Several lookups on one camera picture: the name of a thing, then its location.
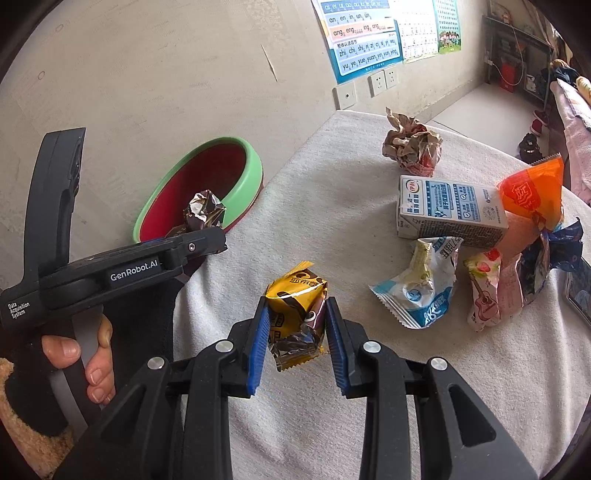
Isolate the white chart wall poster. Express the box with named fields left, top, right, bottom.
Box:
left=392, top=0, right=439, bottom=63

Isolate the pale pink wrapper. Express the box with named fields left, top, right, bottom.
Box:
left=499, top=215, right=543, bottom=319

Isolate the smartphone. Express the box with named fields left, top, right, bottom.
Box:
left=564, top=270, right=591, bottom=321

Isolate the newspaper ball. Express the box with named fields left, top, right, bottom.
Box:
left=382, top=107, right=443, bottom=177

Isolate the green and red bowl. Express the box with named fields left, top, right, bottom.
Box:
left=132, top=137, right=264, bottom=245

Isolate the white and blue snack wrapper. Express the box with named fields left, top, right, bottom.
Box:
left=368, top=237, right=464, bottom=330

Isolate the person's left hand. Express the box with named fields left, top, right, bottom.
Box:
left=41, top=315, right=116, bottom=403

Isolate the bed with pink sheet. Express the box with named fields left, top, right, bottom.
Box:
left=549, top=76, right=591, bottom=206

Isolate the white single-hole wall plate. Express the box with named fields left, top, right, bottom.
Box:
left=333, top=80, right=357, bottom=110

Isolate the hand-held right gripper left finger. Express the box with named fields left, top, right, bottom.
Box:
left=53, top=296, right=273, bottom=480

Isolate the orange plastic wrapper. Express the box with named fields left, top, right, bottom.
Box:
left=497, top=154, right=565, bottom=232

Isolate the dark metal shelf unit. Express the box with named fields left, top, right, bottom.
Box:
left=481, top=14, right=555, bottom=100

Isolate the blue letter wall poster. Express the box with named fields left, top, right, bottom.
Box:
left=311, top=0, right=404, bottom=85

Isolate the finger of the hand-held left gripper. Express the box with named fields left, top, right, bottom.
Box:
left=152, top=228, right=228, bottom=271
left=23, top=128, right=87, bottom=287

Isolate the yellow snack wrapper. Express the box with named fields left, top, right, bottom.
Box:
left=264, top=261, right=329, bottom=372

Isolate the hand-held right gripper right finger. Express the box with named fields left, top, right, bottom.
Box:
left=323, top=296, right=539, bottom=480

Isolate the person's left forearm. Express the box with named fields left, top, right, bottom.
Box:
left=0, top=332, right=77, bottom=480

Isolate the brown foil wrapper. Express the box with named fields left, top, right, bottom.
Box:
left=182, top=190, right=227, bottom=234

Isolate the white and blue milk carton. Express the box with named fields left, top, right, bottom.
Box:
left=397, top=174, right=509, bottom=247

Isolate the strawberry print pink wrapper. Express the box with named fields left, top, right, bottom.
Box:
left=463, top=248, right=502, bottom=332

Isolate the dark clothes pile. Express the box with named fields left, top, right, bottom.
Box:
left=547, top=60, right=578, bottom=86

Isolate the green chart wall poster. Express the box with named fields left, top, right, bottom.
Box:
left=431, top=0, right=464, bottom=55

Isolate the white cable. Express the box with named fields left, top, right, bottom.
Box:
left=487, top=23, right=528, bottom=88

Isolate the dark blue foil wrapper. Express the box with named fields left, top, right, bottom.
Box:
left=517, top=218, right=585, bottom=305

